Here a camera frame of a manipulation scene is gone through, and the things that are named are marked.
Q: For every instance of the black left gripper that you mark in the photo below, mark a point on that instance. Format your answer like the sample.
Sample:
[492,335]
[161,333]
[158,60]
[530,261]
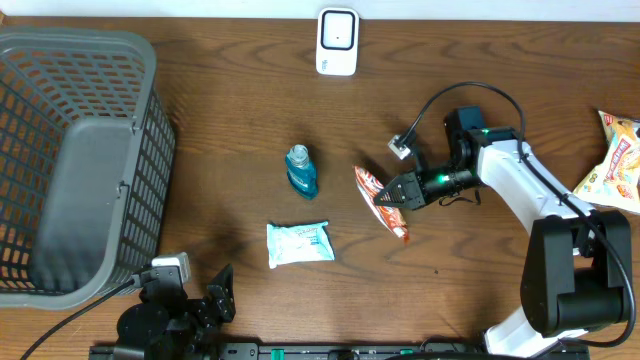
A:
[223,300]

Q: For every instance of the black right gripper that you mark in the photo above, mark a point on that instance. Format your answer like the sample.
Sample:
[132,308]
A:
[411,190]

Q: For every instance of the red chocolate bar wrapper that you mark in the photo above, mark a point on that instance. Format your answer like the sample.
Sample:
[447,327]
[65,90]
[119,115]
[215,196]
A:
[369,187]

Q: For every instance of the white tissue pack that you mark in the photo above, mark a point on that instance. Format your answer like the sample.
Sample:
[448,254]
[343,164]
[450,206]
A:
[299,243]

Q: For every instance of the blue mouthwash bottle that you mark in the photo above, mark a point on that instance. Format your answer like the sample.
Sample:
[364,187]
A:
[301,172]

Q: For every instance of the yellow snack bag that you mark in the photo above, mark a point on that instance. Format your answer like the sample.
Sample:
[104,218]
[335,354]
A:
[615,181]

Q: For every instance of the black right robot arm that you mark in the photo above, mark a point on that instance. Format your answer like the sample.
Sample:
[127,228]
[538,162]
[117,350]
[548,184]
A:
[577,272]

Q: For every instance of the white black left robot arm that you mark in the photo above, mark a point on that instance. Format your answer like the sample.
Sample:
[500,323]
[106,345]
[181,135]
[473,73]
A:
[167,324]

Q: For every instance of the white barcode scanner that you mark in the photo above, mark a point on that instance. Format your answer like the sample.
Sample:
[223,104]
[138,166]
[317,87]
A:
[337,41]

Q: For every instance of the grey plastic basket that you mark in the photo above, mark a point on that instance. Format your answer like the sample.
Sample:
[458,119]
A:
[86,158]

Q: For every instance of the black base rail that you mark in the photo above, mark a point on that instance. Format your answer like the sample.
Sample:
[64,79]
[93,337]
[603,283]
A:
[253,351]

